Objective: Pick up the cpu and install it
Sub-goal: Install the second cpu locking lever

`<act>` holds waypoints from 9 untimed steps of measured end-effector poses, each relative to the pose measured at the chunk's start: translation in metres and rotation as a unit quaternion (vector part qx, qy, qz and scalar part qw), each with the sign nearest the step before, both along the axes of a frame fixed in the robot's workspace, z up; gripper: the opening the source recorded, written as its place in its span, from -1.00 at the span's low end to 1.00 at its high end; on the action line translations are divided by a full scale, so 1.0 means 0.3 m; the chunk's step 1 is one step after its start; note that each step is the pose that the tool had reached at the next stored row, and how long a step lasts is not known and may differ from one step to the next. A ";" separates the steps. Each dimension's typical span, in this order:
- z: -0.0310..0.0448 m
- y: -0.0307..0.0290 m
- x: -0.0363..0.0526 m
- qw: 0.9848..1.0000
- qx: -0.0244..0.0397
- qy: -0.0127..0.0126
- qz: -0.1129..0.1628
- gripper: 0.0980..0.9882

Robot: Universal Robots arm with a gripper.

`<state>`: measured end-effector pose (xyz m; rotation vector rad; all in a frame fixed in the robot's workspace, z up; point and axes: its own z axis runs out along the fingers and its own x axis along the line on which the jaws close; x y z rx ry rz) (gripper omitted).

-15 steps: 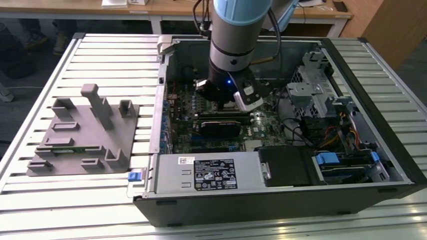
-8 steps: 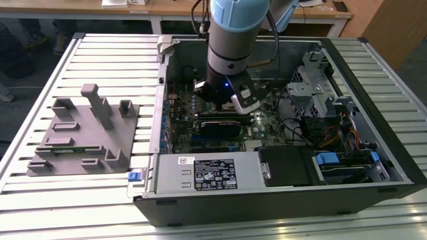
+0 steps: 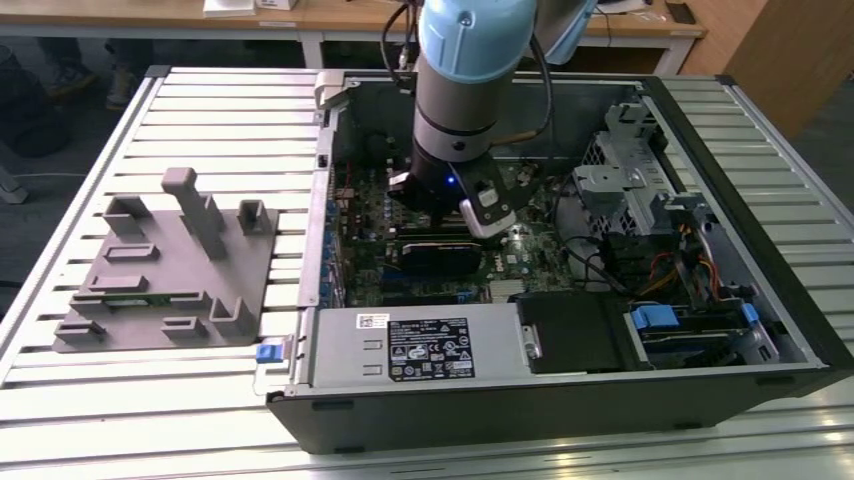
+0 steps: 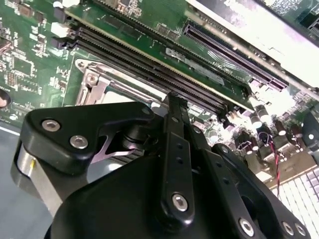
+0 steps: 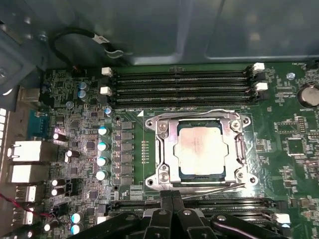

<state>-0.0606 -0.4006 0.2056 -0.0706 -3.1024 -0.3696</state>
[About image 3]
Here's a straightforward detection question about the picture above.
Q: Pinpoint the black plastic shroud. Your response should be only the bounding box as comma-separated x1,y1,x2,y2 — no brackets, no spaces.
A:
513,293,643,375

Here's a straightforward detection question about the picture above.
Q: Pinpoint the hard disk in blue carrier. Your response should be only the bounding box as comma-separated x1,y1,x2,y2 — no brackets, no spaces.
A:
624,302,747,372

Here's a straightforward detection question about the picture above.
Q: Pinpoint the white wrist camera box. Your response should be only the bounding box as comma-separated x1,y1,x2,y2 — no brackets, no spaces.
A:
457,177,520,239

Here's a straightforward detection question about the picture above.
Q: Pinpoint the green motherboard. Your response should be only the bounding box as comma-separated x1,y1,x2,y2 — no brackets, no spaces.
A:
329,158,580,309

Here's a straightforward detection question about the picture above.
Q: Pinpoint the grey parts rack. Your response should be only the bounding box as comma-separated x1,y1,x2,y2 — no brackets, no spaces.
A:
50,167,281,355

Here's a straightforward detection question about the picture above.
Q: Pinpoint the orange yellow wire bundle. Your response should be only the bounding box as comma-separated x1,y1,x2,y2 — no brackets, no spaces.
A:
643,223,728,304

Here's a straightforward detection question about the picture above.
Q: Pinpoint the wooden desk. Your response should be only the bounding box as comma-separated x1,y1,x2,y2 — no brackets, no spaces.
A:
0,0,709,76

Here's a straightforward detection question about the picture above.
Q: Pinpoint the grey power supply unit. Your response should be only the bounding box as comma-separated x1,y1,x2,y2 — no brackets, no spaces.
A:
306,305,536,390

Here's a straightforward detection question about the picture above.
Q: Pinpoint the black graphics card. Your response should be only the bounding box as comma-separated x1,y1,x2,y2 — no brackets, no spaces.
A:
397,240,483,275

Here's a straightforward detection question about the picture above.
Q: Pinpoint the grey metal stand foot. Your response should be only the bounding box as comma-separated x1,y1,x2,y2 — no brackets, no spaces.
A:
0,162,32,205

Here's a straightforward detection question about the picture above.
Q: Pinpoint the grey case release latch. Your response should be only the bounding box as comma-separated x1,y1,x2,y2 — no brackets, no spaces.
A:
312,71,349,109

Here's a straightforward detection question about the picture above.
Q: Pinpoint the black PC case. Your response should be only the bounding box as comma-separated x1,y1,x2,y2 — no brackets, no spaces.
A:
264,69,854,456

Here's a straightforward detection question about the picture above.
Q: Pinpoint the silver metal drive cage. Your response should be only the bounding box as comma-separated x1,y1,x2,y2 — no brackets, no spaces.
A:
569,97,675,239

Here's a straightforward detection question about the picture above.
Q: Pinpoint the wooden cabinet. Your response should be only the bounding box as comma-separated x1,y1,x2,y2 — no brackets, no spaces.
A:
680,0,854,140

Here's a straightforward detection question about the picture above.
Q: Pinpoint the person in dark trousers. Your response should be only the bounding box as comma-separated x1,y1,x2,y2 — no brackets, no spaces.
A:
36,37,158,111

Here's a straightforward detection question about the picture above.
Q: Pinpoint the black expansion slot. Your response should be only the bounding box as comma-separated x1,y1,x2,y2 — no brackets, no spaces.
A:
381,292,483,307

